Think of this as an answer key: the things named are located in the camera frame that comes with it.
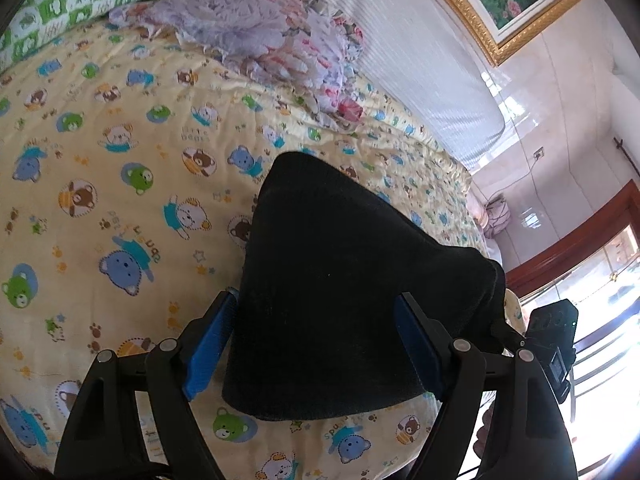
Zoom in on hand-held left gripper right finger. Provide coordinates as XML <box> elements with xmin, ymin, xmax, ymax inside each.
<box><xmin>393</xmin><ymin>292</ymin><xmax>578</xmax><ymax>480</ymax></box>

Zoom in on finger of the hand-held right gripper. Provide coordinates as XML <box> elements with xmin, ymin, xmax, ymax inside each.
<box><xmin>490</xmin><ymin>320</ymin><xmax>533</xmax><ymax>357</ymax></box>

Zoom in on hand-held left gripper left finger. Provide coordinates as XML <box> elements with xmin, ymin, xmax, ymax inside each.
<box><xmin>54</xmin><ymin>289</ymin><xmax>239</xmax><ymax>480</ymax></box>

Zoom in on black pants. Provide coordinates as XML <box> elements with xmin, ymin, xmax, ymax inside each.
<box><xmin>222</xmin><ymin>151</ymin><xmax>507</xmax><ymax>422</ymax></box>

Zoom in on person's right hand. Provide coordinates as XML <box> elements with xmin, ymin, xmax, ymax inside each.
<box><xmin>475</xmin><ymin>401</ymin><xmax>501</xmax><ymax>461</ymax></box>

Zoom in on metal window railing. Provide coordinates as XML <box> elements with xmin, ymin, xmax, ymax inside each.
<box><xmin>567</xmin><ymin>280</ymin><xmax>640</xmax><ymax>461</ymax></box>

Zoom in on pink cloth bundle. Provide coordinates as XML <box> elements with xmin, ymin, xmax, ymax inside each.
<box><xmin>470</xmin><ymin>195</ymin><xmax>512</xmax><ymax>241</ymax></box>

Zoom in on dark curtain rod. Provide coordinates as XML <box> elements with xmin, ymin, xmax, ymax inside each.
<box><xmin>613</xmin><ymin>136</ymin><xmax>640</xmax><ymax>182</ymax></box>

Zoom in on yellow bear-print bed sheet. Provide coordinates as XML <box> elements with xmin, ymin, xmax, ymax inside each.
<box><xmin>0</xmin><ymin>17</ymin><xmax>526</xmax><ymax>480</ymax></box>

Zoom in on white striped padded headboard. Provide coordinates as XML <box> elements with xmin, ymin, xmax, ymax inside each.
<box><xmin>240</xmin><ymin>0</ymin><xmax>506</xmax><ymax>171</ymax></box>

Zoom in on floral ruffled pillow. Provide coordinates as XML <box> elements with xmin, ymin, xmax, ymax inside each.
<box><xmin>109</xmin><ymin>0</ymin><xmax>367</xmax><ymax>133</ymax></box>

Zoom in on green checkered pillow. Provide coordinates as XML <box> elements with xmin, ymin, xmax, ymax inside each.
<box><xmin>0</xmin><ymin>0</ymin><xmax>192</xmax><ymax>75</ymax></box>

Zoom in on red wooden window frame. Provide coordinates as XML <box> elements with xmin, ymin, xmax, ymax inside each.
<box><xmin>504</xmin><ymin>179</ymin><xmax>640</xmax><ymax>301</ymax></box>

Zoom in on thin wall cable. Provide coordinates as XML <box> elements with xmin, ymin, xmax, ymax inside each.
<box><xmin>487</xmin><ymin>157</ymin><xmax>540</xmax><ymax>203</ymax></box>

